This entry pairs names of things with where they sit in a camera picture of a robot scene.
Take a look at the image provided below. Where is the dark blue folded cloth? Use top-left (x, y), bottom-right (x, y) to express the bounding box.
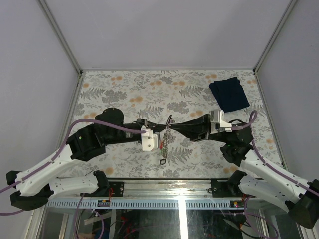
top-left (209, 77), bottom-right (250, 113)

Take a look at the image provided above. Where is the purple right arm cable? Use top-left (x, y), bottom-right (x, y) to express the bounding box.
top-left (230, 110), bottom-right (319, 197)

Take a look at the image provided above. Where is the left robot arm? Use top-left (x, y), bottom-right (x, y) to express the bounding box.
top-left (6, 108), bottom-right (167, 211)

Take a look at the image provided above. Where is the large metal keyring disc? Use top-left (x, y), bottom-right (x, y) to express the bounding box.
top-left (160, 115), bottom-right (174, 159)

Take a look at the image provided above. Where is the white slotted cable duct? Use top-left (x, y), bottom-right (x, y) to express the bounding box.
top-left (46, 199), bottom-right (243, 210)

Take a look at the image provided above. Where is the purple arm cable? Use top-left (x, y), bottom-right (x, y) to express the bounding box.
top-left (230, 110), bottom-right (319, 197)
top-left (0, 119), bottom-right (148, 216)

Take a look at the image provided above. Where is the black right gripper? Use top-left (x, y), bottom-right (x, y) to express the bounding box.
top-left (170, 114), bottom-right (231, 144)

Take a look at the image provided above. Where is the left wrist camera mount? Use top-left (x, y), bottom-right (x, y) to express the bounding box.
top-left (141, 126), bottom-right (161, 151)

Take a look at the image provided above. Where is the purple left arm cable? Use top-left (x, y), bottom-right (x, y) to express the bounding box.
top-left (0, 119), bottom-right (148, 216)

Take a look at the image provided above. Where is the metal base rail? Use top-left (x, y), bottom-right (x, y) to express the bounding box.
top-left (109, 178), bottom-right (243, 199)

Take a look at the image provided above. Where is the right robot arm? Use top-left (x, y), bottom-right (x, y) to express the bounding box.
top-left (170, 110), bottom-right (319, 229)

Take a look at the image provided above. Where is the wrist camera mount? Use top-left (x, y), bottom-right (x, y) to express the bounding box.
top-left (210, 110), bottom-right (232, 134)
top-left (141, 126), bottom-right (161, 151)

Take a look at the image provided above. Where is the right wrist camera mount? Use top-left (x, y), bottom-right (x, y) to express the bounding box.
top-left (210, 110), bottom-right (232, 134)

